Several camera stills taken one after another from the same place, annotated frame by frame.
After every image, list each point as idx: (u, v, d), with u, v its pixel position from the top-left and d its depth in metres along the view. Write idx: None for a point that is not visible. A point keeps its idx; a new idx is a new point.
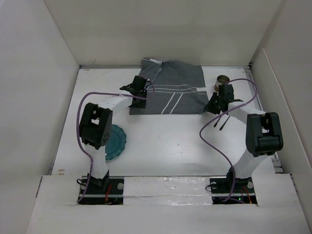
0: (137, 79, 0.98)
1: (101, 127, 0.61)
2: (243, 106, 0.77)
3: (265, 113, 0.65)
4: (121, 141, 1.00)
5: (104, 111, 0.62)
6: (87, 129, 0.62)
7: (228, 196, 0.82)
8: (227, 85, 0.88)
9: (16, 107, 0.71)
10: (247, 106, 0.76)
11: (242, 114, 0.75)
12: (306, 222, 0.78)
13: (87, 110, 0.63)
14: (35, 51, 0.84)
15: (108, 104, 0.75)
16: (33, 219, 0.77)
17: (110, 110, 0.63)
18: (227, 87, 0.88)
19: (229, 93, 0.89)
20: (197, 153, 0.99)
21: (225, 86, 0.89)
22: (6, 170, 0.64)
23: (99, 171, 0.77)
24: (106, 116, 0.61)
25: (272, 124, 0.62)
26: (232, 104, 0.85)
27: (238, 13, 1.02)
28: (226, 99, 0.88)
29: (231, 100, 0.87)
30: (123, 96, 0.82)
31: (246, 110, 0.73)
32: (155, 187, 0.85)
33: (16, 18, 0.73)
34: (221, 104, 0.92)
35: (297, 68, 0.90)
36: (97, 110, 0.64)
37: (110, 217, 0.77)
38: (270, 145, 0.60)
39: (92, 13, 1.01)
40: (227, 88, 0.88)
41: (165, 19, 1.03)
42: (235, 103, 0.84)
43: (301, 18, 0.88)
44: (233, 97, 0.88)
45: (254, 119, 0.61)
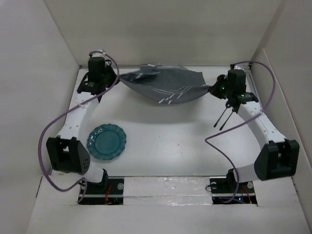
0: (91, 66, 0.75)
1: (75, 161, 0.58)
2: (259, 117, 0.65)
3: (285, 139, 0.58)
4: (121, 141, 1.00)
5: (70, 144, 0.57)
6: (63, 165, 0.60)
7: (232, 198, 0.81)
8: (239, 74, 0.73)
9: (16, 107, 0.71)
10: (263, 117, 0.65)
11: (256, 127, 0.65)
12: (306, 222, 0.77)
13: (52, 149, 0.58)
14: (34, 50, 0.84)
15: (70, 127, 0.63)
16: (33, 219, 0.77)
17: (77, 141, 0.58)
18: (239, 76, 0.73)
19: (242, 84, 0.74)
20: (197, 153, 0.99)
21: (237, 75, 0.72)
22: (6, 170, 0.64)
23: (95, 178, 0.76)
24: (75, 149, 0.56)
25: (290, 154, 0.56)
26: (243, 106, 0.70)
27: (238, 12, 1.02)
28: (240, 97, 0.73)
29: (243, 96, 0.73)
30: (84, 107, 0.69)
31: (263, 130, 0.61)
32: (155, 187, 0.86)
33: (16, 18, 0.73)
34: (230, 95, 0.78)
35: (297, 68, 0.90)
36: (63, 142, 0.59)
37: (110, 217, 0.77)
38: (282, 174, 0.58)
39: (92, 13, 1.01)
40: (239, 78, 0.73)
41: (165, 19, 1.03)
42: (249, 107, 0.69)
43: (301, 18, 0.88)
44: (247, 95, 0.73)
45: (272, 153, 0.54)
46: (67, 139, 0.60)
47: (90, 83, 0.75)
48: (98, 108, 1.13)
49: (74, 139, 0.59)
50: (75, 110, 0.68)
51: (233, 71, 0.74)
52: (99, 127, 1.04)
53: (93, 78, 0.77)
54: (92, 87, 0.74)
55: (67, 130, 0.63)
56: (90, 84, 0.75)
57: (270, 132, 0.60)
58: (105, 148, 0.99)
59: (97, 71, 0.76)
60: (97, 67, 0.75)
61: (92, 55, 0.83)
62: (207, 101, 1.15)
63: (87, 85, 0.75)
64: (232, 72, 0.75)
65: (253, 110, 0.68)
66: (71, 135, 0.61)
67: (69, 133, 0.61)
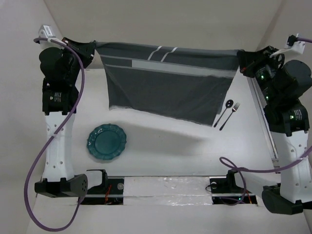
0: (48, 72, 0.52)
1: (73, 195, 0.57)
2: (300, 163, 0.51)
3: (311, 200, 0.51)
4: (121, 141, 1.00)
5: (62, 187, 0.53)
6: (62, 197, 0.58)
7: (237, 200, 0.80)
8: (302, 85, 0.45)
9: (16, 107, 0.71)
10: (303, 164, 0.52)
11: (286, 171, 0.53)
12: (306, 222, 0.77)
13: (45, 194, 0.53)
14: (34, 50, 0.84)
15: (54, 167, 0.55)
16: (34, 219, 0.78)
17: (68, 182, 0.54)
18: (301, 88, 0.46)
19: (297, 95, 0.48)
20: (197, 153, 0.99)
21: (298, 87, 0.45)
22: (5, 170, 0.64)
23: (95, 182, 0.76)
24: (69, 191, 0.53)
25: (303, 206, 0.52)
26: (286, 138, 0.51)
27: (238, 12, 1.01)
28: (287, 120, 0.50)
29: (291, 112, 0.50)
30: (61, 136, 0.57)
31: (295, 183, 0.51)
32: (155, 187, 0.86)
33: (16, 18, 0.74)
34: (268, 100, 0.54)
35: None
36: (52, 183, 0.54)
37: (110, 217, 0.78)
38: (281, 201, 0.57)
39: (92, 13, 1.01)
40: (299, 89, 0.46)
41: (165, 19, 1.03)
42: (292, 143, 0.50)
43: (301, 18, 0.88)
44: (298, 117, 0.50)
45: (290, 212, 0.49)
46: (56, 180, 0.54)
47: (55, 96, 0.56)
48: (98, 108, 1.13)
49: (64, 180, 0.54)
50: (51, 142, 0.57)
51: (292, 75, 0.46)
52: (99, 127, 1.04)
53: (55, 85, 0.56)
54: (60, 100, 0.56)
55: (51, 170, 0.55)
56: (56, 97, 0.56)
57: (302, 187, 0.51)
58: (105, 148, 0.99)
59: (57, 75, 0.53)
60: (55, 71, 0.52)
61: (41, 43, 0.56)
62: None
63: (52, 98, 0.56)
64: (290, 76, 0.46)
65: (296, 148, 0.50)
66: (59, 177, 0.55)
67: (56, 175, 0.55)
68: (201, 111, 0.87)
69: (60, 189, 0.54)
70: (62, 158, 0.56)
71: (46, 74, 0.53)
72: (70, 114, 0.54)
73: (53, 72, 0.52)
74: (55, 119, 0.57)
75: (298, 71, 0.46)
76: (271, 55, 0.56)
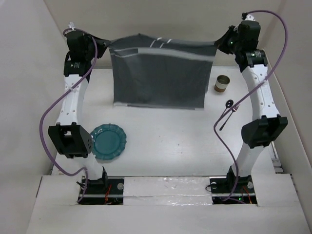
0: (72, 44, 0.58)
1: (80, 143, 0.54)
2: (262, 86, 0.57)
3: (278, 115, 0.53)
4: (121, 141, 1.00)
5: (72, 128, 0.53)
6: (70, 148, 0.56)
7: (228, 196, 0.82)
8: (254, 27, 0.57)
9: (16, 107, 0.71)
10: (265, 87, 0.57)
11: (255, 95, 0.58)
12: (306, 222, 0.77)
13: (54, 137, 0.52)
14: (34, 50, 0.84)
15: (68, 114, 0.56)
16: (33, 219, 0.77)
17: (78, 125, 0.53)
18: (253, 29, 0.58)
19: (253, 39, 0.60)
20: (197, 153, 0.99)
21: (251, 28, 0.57)
22: (6, 169, 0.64)
23: (96, 174, 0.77)
24: (79, 134, 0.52)
25: (275, 128, 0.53)
26: (250, 68, 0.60)
27: (238, 12, 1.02)
28: (249, 56, 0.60)
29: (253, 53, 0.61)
30: (76, 90, 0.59)
31: (259, 103, 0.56)
32: (155, 187, 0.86)
33: (16, 17, 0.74)
34: (237, 52, 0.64)
35: (297, 68, 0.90)
36: (64, 127, 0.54)
37: (110, 217, 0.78)
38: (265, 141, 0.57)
39: (93, 13, 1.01)
40: (252, 33, 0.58)
41: (165, 19, 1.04)
42: (255, 71, 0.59)
43: (300, 18, 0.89)
44: (258, 55, 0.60)
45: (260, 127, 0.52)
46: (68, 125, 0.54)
47: (74, 65, 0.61)
48: (98, 108, 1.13)
49: (75, 124, 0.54)
50: (68, 94, 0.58)
51: (245, 24, 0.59)
52: (99, 127, 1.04)
53: (75, 56, 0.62)
54: (79, 67, 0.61)
55: (65, 116, 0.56)
56: (76, 65, 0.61)
57: (266, 106, 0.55)
58: (105, 148, 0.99)
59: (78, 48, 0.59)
60: (78, 43, 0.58)
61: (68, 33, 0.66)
62: (207, 101, 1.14)
63: (72, 66, 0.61)
64: (244, 24, 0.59)
65: (259, 76, 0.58)
66: (70, 121, 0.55)
67: (68, 120, 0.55)
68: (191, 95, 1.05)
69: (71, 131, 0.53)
70: (75, 107, 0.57)
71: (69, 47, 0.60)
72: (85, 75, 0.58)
73: (75, 45, 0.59)
74: (73, 79, 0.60)
75: (250, 21, 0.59)
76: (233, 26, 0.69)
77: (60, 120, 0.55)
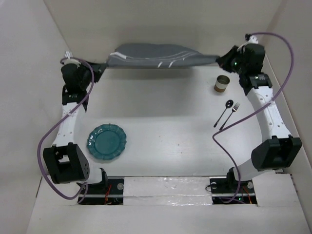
0: (68, 78, 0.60)
1: (75, 165, 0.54)
2: (268, 107, 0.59)
3: (289, 135, 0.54)
4: (121, 141, 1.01)
5: (68, 148, 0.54)
6: (64, 175, 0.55)
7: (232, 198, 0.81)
8: (259, 51, 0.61)
9: (16, 108, 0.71)
10: (272, 107, 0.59)
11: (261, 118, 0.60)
12: (306, 222, 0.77)
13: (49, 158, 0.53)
14: (35, 50, 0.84)
15: (65, 135, 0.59)
16: (33, 220, 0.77)
17: (74, 145, 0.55)
18: (258, 54, 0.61)
19: (258, 63, 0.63)
20: (197, 153, 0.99)
21: (255, 52, 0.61)
22: (5, 170, 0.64)
23: (96, 179, 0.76)
24: (74, 152, 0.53)
25: (290, 150, 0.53)
26: (254, 91, 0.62)
27: (238, 13, 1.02)
28: (253, 79, 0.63)
29: (257, 77, 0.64)
30: (74, 115, 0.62)
31: (268, 122, 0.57)
32: (155, 187, 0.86)
33: (16, 18, 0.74)
34: (242, 74, 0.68)
35: (297, 68, 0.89)
36: (60, 150, 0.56)
37: (110, 217, 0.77)
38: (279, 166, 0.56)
39: (92, 14, 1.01)
40: (256, 57, 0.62)
41: (165, 20, 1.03)
42: (260, 93, 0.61)
43: (300, 19, 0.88)
44: (262, 79, 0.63)
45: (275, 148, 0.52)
46: (64, 146, 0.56)
47: (72, 96, 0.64)
48: (98, 108, 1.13)
49: (71, 144, 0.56)
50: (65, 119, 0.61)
51: (250, 48, 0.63)
52: (99, 127, 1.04)
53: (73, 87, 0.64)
54: (78, 99, 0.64)
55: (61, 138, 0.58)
56: (74, 96, 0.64)
57: (276, 126, 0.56)
58: (105, 148, 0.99)
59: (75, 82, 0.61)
60: (73, 76, 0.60)
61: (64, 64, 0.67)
62: (207, 101, 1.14)
63: (70, 96, 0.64)
64: (249, 48, 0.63)
65: (264, 97, 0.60)
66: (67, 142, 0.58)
67: (64, 141, 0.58)
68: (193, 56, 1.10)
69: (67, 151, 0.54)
70: (71, 131, 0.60)
71: (66, 81, 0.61)
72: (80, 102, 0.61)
73: (72, 81, 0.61)
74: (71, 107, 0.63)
75: (255, 46, 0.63)
76: (238, 49, 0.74)
77: (57, 142, 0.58)
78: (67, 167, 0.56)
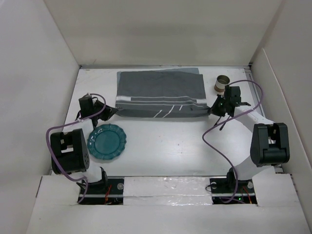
0: (83, 104, 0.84)
1: (77, 149, 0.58)
2: (251, 111, 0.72)
3: (274, 123, 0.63)
4: (121, 141, 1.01)
5: (73, 133, 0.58)
6: (65, 159, 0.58)
7: (231, 196, 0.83)
8: (234, 87, 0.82)
9: (16, 107, 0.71)
10: (254, 112, 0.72)
11: (246, 120, 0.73)
12: (305, 222, 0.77)
13: (55, 141, 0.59)
14: (34, 50, 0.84)
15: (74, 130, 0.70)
16: (33, 219, 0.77)
17: (79, 129, 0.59)
18: (234, 89, 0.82)
19: (237, 95, 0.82)
20: (198, 153, 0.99)
21: (232, 88, 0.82)
22: (5, 170, 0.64)
23: (96, 178, 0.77)
24: (78, 133, 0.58)
25: (279, 136, 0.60)
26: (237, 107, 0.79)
27: (238, 12, 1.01)
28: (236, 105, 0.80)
29: (238, 104, 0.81)
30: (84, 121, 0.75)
31: (253, 119, 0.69)
32: (155, 187, 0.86)
33: (16, 18, 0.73)
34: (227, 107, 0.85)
35: (297, 68, 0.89)
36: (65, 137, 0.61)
37: (110, 217, 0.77)
38: (278, 158, 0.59)
39: (92, 14, 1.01)
40: (233, 92, 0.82)
41: (165, 19, 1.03)
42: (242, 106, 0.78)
43: (300, 19, 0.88)
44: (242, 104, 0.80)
45: (261, 131, 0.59)
46: (69, 132, 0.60)
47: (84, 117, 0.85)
48: None
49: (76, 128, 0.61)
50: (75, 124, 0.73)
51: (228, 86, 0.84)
52: (99, 127, 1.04)
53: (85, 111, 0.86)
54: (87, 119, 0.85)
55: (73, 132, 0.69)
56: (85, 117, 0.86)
57: (260, 120, 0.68)
58: (105, 148, 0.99)
59: (88, 107, 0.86)
60: (88, 104, 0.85)
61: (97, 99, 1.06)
62: (207, 101, 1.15)
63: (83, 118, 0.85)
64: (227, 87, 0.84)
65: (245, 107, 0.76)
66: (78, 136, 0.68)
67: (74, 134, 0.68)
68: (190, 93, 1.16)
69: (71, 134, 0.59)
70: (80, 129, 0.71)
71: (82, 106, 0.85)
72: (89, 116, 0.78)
73: (86, 106, 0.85)
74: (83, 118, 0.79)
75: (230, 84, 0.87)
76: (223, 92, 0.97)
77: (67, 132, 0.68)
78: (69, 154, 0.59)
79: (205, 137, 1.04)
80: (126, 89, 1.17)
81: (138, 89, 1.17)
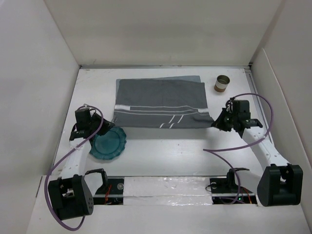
0: (79, 116, 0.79)
1: (80, 200, 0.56)
2: (262, 141, 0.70)
3: (287, 164, 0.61)
4: (121, 141, 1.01)
5: (74, 184, 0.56)
6: (67, 209, 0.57)
7: (235, 199, 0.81)
8: (243, 101, 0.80)
9: (16, 108, 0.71)
10: (265, 141, 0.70)
11: (258, 149, 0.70)
12: (306, 222, 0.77)
13: (55, 193, 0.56)
14: (34, 50, 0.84)
15: (70, 168, 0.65)
16: (33, 219, 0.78)
17: (80, 179, 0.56)
18: (243, 103, 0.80)
19: (245, 110, 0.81)
20: (198, 153, 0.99)
21: (241, 102, 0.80)
22: (5, 170, 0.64)
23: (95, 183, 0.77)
24: (80, 185, 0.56)
25: (292, 180, 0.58)
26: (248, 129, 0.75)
27: (238, 13, 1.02)
28: (245, 121, 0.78)
29: (247, 120, 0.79)
30: (80, 148, 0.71)
31: (265, 153, 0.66)
32: (155, 187, 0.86)
33: (16, 17, 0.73)
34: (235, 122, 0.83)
35: (297, 68, 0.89)
36: (65, 184, 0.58)
37: (110, 217, 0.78)
38: (286, 200, 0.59)
39: (92, 14, 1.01)
40: (242, 106, 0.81)
41: (165, 19, 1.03)
42: (253, 131, 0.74)
43: (300, 19, 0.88)
44: (251, 120, 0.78)
45: (274, 175, 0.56)
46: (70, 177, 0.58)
47: (80, 132, 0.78)
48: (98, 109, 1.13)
49: (77, 176, 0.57)
50: (73, 152, 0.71)
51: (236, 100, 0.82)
52: None
53: (82, 126, 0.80)
54: (84, 133, 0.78)
55: (68, 171, 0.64)
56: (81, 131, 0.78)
57: (273, 156, 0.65)
58: (105, 148, 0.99)
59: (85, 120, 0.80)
60: (85, 116, 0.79)
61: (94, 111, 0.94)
62: (209, 110, 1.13)
63: (78, 132, 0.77)
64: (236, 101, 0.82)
65: (257, 134, 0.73)
66: (73, 173, 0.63)
67: (71, 172, 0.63)
68: (191, 103, 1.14)
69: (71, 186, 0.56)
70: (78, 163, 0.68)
71: (78, 119, 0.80)
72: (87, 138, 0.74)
73: (82, 118, 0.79)
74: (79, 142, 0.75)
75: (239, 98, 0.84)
76: (227, 108, 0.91)
77: (64, 174, 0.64)
78: (70, 201, 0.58)
79: (206, 141, 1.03)
80: (127, 89, 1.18)
81: (138, 98, 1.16)
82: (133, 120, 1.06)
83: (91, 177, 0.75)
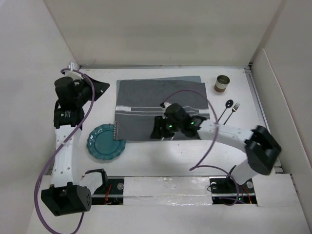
0: (61, 94, 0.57)
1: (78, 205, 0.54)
2: (219, 129, 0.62)
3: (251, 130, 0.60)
4: (121, 141, 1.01)
5: (70, 194, 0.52)
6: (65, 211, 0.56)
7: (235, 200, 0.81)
8: (178, 108, 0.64)
9: (16, 107, 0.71)
10: (222, 126, 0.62)
11: (223, 138, 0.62)
12: (305, 222, 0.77)
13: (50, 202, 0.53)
14: (35, 50, 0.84)
15: (62, 173, 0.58)
16: (33, 219, 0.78)
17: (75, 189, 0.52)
18: (179, 110, 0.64)
19: (184, 114, 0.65)
20: (198, 154, 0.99)
21: (177, 111, 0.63)
22: (5, 170, 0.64)
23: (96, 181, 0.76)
24: (76, 195, 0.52)
25: (264, 139, 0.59)
26: (203, 130, 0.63)
27: (237, 13, 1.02)
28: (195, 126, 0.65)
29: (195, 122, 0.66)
30: (69, 144, 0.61)
31: (231, 136, 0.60)
32: (155, 187, 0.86)
33: (16, 17, 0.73)
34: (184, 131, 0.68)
35: (297, 68, 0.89)
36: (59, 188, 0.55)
37: (110, 217, 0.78)
38: (276, 157, 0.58)
39: (92, 14, 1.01)
40: (182, 113, 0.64)
41: (165, 19, 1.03)
42: (205, 126, 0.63)
43: (300, 19, 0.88)
44: (196, 121, 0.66)
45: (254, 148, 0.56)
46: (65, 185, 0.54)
47: (66, 115, 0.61)
48: (98, 109, 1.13)
49: (70, 185, 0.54)
50: (61, 149, 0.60)
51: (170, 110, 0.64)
52: (99, 127, 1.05)
53: (66, 105, 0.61)
54: (70, 116, 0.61)
55: (59, 177, 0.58)
56: (67, 113, 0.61)
57: (238, 134, 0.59)
58: (105, 148, 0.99)
59: (69, 98, 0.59)
60: (68, 93, 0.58)
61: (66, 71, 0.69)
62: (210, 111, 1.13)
63: (63, 115, 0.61)
64: (170, 111, 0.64)
65: (210, 126, 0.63)
66: (66, 182, 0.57)
67: (63, 180, 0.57)
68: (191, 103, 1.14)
69: (67, 195, 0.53)
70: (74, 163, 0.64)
71: (60, 96, 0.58)
72: (77, 126, 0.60)
73: (65, 96, 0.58)
74: (65, 131, 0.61)
75: (171, 106, 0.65)
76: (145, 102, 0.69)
77: (54, 182, 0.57)
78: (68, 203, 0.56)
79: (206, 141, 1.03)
80: (127, 89, 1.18)
81: (139, 98, 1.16)
82: (133, 123, 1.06)
83: (91, 176, 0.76)
